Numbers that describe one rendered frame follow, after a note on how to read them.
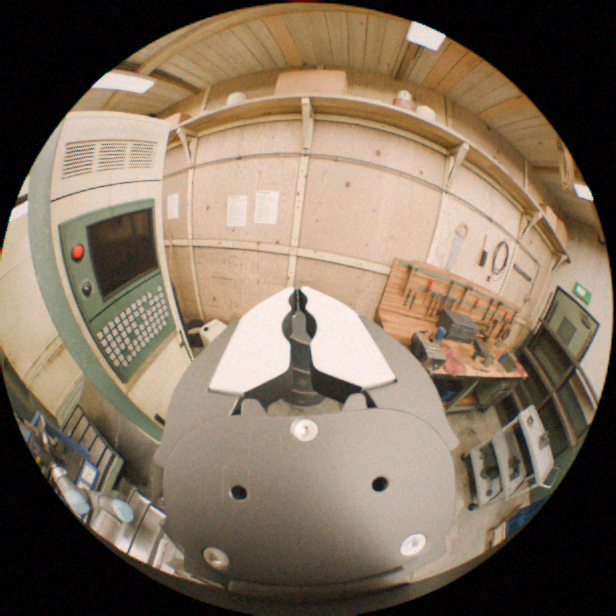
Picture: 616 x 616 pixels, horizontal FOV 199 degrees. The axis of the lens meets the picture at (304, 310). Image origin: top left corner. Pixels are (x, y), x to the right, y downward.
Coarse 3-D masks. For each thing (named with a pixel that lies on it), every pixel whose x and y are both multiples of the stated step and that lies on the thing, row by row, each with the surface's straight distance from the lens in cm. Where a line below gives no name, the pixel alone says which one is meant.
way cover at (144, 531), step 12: (120, 480) 124; (120, 492) 124; (132, 492) 119; (132, 504) 121; (144, 504) 116; (144, 516) 118; (156, 516) 115; (132, 528) 123; (144, 528) 120; (156, 528) 116; (120, 540) 130; (132, 540) 126; (144, 540) 122; (156, 540) 118; (132, 552) 129; (144, 552) 124; (156, 552) 126
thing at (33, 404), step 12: (0, 348) 193; (12, 372) 198; (12, 384) 174; (24, 384) 202; (12, 396) 169; (24, 396) 193; (24, 408) 172; (36, 408) 188; (48, 420) 193; (48, 432) 180
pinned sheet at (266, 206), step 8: (264, 192) 167; (272, 192) 164; (256, 200) 170; (264, 200) 166; (272, 200) 164; (256, 208) 169; (264, 208) 166; (272, 208) 163; (256, 216) 169; (264, 216) 166; (272, 216) 163
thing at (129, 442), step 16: (80, 400) 169; (96, 400) 143; (96, 416) 143; (112, 416) 124; (112, 432) 126; (128, 432) 112; (128, 448) 115; (144, 448) 104; (128, 464) 119; (144, 464) 107; (144, 480) 112; (160, 480) 112; (144, 496) 118
